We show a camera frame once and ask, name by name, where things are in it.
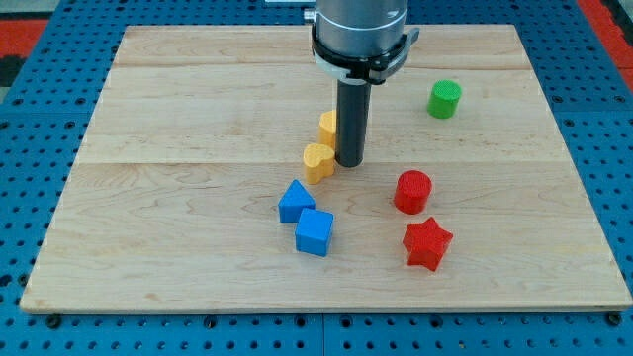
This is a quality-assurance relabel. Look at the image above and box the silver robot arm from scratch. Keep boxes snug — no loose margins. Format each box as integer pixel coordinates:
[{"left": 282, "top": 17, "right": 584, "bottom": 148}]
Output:
[{"left": 312, "top": 0, "right": 419, "bottom": 85}]

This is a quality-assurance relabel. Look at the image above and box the blue triangle block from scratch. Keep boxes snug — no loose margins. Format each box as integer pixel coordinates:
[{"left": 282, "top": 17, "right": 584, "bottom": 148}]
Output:
[{"left": 278, "top": 180, "right": 316, "bottom": 223}]

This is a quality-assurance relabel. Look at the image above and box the yellow heart block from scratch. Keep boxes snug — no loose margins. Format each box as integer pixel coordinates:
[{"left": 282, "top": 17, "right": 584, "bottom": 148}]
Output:
[{"left": 303, "top": 143, "right": 335, "bottom": 185}]

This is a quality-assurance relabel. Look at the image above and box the blue cube block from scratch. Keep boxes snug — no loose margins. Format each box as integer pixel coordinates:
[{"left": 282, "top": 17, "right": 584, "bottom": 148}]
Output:
[{"left": 295, "top": 208, "right": 334, "bottom": 257}]

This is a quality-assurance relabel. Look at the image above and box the yellow block behind pointer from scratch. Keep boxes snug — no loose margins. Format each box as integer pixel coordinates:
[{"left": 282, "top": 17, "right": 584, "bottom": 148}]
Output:
[{"left": 318, "top": 110, "right": 336, "bottom": 149}]

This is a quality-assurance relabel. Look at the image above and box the black cylindrical pointer tool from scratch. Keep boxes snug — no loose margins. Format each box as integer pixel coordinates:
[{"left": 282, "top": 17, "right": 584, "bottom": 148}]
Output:
[{"left": 335, "top": 81, "right": 371, "bottom": 168}]

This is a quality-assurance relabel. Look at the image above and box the red cylinder block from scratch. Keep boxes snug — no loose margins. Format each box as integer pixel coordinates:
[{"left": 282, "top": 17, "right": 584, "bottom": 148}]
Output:
[{"left": 394, "top": 170, "right": 432, "bottom": 215}]

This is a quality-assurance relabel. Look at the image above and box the wooden board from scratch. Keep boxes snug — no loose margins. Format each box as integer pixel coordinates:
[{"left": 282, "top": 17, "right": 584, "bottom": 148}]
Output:
[{"left": 21, "top": 25, "right": 632, "bottom": 314}]

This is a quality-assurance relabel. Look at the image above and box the red star block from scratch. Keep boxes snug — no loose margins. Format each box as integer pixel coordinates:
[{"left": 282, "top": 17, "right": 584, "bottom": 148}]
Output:
[{"left": 403, "top": 217, "right": 453, "bottom": 271}]

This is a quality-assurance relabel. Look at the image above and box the green cylinder block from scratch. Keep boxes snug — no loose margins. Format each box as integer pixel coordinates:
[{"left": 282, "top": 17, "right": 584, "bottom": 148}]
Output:
[{"left": 427, "top": 79, "right": 462, "bottom": 119}]

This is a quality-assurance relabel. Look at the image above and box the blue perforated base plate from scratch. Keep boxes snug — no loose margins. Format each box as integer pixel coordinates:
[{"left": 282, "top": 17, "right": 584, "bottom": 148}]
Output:
[{"left": 1, "top": 1, "right": 632, "bottom": 355}]

